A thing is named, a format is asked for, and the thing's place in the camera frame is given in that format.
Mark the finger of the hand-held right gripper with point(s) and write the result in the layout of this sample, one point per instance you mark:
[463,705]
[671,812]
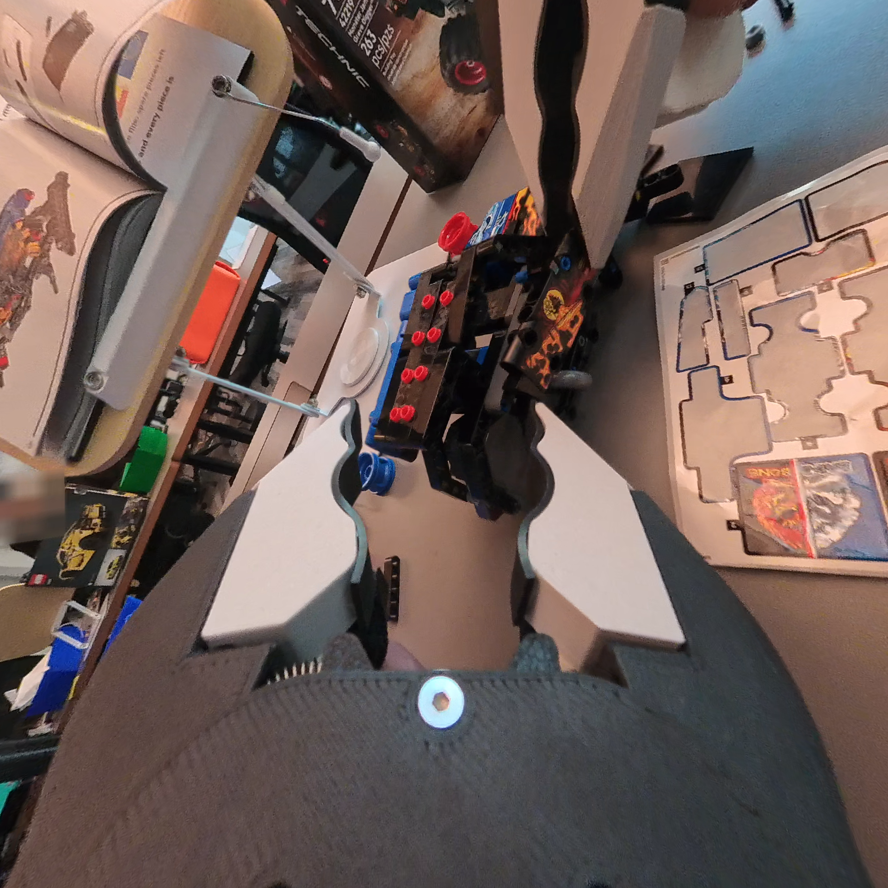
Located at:
[520,69]
[617,104]

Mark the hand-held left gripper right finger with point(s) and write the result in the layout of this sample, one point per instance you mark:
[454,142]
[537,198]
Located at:
[603,555]

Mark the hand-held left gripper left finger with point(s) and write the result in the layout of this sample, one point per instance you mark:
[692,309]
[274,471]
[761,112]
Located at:
[284,548]

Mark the black brick beam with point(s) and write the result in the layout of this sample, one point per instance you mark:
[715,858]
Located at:
[394,586]

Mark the black flame sticker brick panel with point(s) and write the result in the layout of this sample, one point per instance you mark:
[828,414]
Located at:
[562,326]

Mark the blue black toy brick truck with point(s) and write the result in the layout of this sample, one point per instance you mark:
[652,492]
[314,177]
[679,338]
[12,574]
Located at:
[444,333]

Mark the brick set box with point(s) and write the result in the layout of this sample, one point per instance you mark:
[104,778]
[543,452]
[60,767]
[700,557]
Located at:
[416,104]

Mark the blue wheel rim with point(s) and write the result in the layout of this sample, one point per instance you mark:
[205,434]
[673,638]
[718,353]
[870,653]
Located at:
[378,472]

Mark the black square tile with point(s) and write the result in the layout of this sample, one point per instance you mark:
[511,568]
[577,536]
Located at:
[714,184]

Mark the green block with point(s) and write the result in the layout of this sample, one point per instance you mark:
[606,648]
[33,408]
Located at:
[144,461]

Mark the red wheel rim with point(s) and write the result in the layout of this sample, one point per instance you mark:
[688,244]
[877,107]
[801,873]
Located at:
[454,232]

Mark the black box yellow vehicle print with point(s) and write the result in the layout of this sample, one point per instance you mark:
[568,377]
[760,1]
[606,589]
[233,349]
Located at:
[83,541]

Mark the black office chair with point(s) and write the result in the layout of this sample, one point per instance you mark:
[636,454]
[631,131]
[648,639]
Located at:
[263,340]

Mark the orange case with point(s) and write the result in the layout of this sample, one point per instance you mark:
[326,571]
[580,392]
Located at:
[208,312]

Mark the blue plastic bin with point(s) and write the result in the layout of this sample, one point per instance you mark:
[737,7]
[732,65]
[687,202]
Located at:
[62,659]

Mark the sticker sheet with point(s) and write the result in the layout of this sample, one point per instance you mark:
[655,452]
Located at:
[784,361]

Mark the white book stand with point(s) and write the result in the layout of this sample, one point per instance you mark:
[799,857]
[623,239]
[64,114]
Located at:
[194,208]

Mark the instruction booklet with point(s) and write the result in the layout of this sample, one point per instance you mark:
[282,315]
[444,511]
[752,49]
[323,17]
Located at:
[41,277]

